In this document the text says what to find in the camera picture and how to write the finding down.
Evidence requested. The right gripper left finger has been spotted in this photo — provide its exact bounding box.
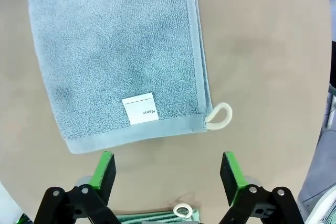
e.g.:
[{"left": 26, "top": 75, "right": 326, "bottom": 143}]
[{"left": 33, "top": 151, "right": 118, "bottom": 224}]

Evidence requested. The green terry towel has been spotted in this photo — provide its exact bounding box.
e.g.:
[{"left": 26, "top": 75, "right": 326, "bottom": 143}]
[{"left": 115, "top": 202, "right": 202, "bottom": 224}]

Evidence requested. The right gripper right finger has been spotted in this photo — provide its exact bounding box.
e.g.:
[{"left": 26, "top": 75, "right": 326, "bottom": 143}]
[{"left": 217, "top": 151, "right": 307, "bottom": 224}]

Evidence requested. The blue-grey terry towel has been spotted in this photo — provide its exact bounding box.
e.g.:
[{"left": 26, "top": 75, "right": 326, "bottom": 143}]
[{"left": 26, "top": 0, "right": 233, "bottom": 155}]

